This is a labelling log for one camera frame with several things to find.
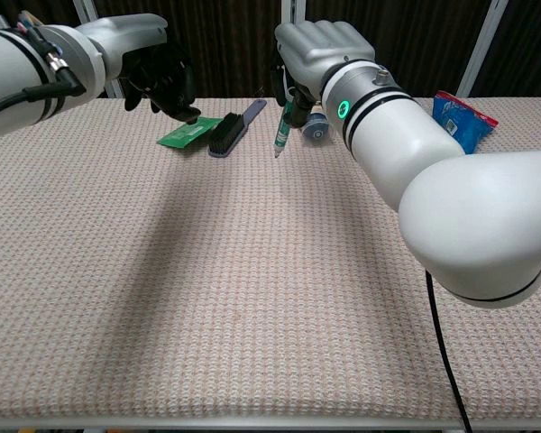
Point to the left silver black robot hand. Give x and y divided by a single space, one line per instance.
135 40

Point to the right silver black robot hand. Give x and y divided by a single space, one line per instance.
320 45

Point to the green white marker pen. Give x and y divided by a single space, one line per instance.
281 133

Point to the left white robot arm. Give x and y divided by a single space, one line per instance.
9 76

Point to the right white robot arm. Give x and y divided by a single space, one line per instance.
478 216

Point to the mayonnaise squeeze bottle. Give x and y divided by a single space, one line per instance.
318 131

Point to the dark corrugated partition panel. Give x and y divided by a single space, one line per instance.
225 45
532 45
410 36

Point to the green packet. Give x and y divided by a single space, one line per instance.
180 135

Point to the blue snack bag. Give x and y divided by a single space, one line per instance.
466 131

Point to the beige woven tablecloth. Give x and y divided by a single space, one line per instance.
207 270

